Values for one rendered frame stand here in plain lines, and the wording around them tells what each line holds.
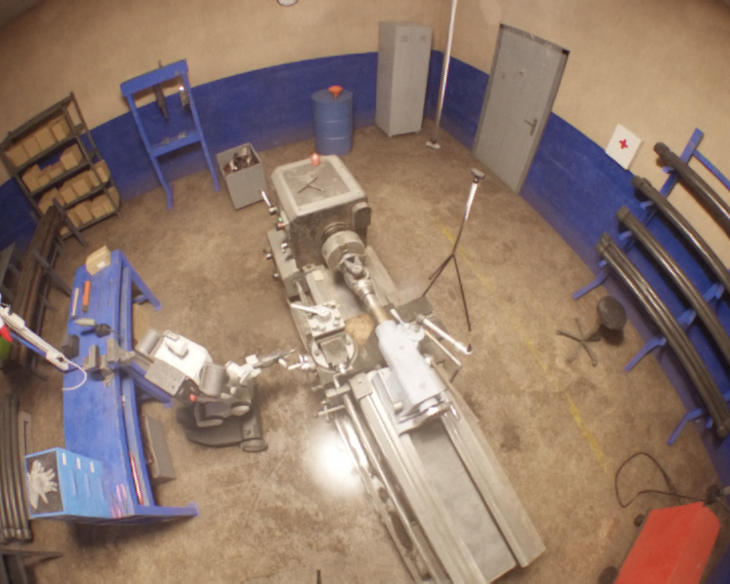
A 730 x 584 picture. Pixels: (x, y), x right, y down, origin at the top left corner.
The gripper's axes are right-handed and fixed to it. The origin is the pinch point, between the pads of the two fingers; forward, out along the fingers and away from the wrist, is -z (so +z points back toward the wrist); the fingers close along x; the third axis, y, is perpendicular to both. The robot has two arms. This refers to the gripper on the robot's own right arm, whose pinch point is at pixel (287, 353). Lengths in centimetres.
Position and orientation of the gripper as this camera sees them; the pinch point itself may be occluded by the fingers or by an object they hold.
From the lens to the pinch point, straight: 212.3
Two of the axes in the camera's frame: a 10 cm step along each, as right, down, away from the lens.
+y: -4.1, -7.1, 5.8
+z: -9.1, 3.3, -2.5
